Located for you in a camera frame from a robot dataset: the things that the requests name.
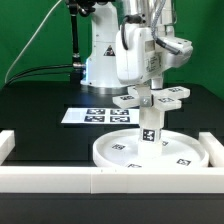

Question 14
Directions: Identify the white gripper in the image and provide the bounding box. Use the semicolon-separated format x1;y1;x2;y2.
116;24;193;107

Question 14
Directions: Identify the white cross-shaped table base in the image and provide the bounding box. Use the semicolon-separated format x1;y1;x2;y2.
112;86;190;112

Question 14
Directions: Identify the white round table top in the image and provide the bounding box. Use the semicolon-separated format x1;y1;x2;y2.
93;128;209;169

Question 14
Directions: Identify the white marker sheet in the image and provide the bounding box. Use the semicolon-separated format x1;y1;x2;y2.
61;108;139;124

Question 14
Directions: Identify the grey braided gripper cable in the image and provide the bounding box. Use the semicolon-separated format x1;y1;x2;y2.
149;0;181;54

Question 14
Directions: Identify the white right fence rail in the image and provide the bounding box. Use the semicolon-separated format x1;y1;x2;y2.
199;132;224;168

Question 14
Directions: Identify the white fence rail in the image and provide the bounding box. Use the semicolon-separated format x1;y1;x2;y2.
199;132;224;168
0;166;224;194
0;130;15;166

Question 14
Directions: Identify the black cable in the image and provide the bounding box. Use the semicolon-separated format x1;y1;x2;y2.
4;64;75;88

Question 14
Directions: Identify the white left fence rail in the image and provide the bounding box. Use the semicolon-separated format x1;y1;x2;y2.
0;130;15;166

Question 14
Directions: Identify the white front fence rail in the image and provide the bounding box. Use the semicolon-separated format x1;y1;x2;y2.
0;166;224;194

